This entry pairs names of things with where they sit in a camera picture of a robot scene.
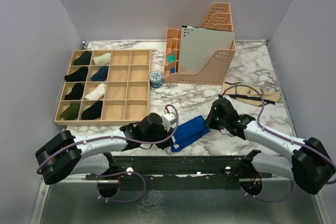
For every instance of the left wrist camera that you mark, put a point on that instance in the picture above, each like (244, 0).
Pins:
(168, 120)

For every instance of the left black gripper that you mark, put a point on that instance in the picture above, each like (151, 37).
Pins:
(164, 145)

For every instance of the blue patterned round tin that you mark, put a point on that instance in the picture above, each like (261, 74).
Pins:
(156, 79)

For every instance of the dark green rolled sock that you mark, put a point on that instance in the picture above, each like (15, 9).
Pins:
(71, 112)

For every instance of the wooden compartment tray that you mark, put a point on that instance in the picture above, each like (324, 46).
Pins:
(127, 97)

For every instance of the grey white folder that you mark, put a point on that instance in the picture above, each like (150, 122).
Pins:
(199, 44)

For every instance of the beige underwear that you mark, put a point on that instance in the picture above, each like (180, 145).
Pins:
(249, 96)

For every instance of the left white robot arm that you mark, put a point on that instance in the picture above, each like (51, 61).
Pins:
(66, 154)

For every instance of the black rolled sock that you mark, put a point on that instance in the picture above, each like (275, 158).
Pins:
(83, 60)
(79, 75)
(93, 112)
(76, 92)

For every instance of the peach file organizer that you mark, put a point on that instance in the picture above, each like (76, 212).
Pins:
(218, 17)

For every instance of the black rolled sock top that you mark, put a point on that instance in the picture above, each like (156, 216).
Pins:
(83, 60)

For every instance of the navy rolled sock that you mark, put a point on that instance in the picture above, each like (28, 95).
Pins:
(101, 74)

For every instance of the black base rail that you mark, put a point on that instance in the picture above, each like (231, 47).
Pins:
(177, 172)

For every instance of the black rolled sock bottom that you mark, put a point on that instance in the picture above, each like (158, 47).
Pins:
(93, 112)

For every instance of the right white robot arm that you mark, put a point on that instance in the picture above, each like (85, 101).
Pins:
(306, 162)

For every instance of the blue boxer underwear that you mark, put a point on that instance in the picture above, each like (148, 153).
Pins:
(188, 133)

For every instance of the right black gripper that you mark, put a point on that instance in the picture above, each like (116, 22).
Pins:
(210, 121)

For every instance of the white rolled sock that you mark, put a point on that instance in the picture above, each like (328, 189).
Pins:
(97, 92)

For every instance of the pale green rolled sock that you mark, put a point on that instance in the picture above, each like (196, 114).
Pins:
(104, 59)

